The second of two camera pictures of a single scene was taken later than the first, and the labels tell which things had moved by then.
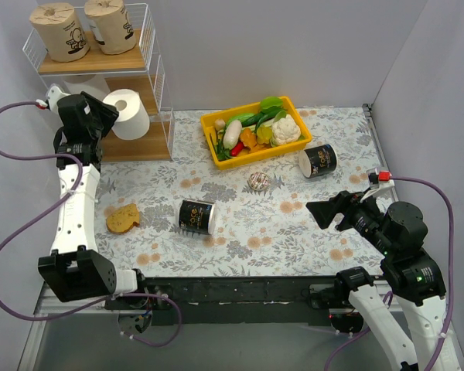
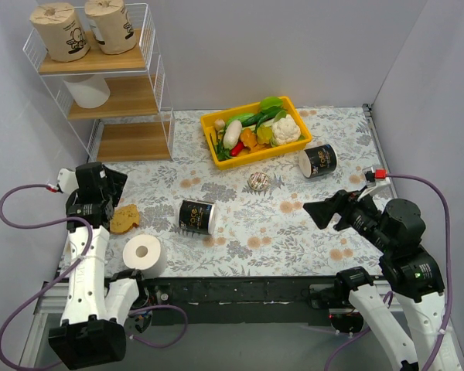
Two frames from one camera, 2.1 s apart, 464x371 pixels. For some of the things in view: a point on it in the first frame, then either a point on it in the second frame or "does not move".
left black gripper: x=101 y=114 to x=110 y=185
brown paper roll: x=110 y=25 does not move
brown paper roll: x=61 y=31 does not move
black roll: x=196 y=216 does not move
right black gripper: x=346 y=212 does not move
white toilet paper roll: x=133 y=120 to x=146 y=253
